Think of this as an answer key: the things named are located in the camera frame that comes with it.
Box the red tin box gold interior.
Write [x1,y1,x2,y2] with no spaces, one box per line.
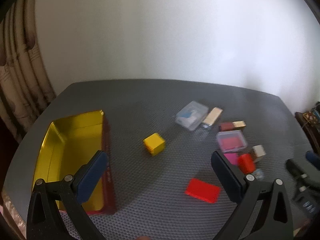
[34,109,116,215]

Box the grey honeycomb mat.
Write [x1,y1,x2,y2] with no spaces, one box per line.
[4,79,317,240]

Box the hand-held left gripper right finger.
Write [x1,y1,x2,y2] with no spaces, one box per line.
[211,151,293,240]

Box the beige printed curtain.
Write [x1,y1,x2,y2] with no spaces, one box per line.
[0,0,57,143]

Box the yellow cube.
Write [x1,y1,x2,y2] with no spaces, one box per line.
[143,132,166,157]

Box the gold rectangular bar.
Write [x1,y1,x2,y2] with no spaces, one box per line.
[202,107,223,126]

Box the floral pouch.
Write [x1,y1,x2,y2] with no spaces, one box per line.
[303,111,320,124]

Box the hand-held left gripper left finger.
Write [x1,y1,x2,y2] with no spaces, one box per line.
[26,150,109,240]

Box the pink clear plastic box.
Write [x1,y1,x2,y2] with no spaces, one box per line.
[216,130,248,153]

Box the dark wooden cabinet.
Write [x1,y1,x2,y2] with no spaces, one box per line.
[295,111,320,155]

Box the red rounded block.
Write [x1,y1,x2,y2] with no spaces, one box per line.
[237,154,256,174]

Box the beige patterned tablecloth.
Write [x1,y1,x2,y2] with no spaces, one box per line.
[0,190,25,240]

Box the magenta block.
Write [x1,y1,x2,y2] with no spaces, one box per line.
[223,152,240,166]

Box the white cube zigzag side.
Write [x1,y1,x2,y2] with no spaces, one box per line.
[252,145,266,162]

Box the brown and beige block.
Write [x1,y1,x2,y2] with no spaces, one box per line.
[219,121,246,132]

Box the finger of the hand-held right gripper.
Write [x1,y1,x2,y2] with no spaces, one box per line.
[286,159,308,180]
[305,150,320,170]

